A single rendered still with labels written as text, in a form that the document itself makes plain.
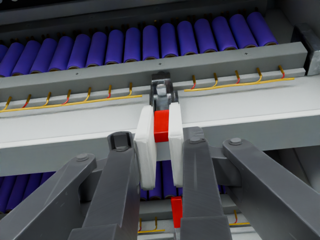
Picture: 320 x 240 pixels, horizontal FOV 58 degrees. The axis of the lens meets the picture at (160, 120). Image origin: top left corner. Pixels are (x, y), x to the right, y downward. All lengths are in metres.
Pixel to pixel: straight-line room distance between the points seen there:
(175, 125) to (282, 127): 0.14
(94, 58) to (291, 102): 0.20
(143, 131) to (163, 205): 0.24
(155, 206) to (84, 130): 0.17
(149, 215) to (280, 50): 0.25
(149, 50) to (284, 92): 0.14
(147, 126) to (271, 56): 0.16
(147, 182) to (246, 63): 0.17
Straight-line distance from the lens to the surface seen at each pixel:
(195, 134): 0.17
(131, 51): 0.32
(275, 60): 0.30
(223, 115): 0.26
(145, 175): 0.15
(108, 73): 0.29
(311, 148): 0.38
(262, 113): 0.27
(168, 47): 0.31
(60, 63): 0.33
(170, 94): 0.25
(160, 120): 0.20
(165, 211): 0.39
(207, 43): 0.31
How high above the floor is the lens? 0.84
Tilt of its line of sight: 24 degrees down
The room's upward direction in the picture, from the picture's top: 8 degrees counter-clockwise
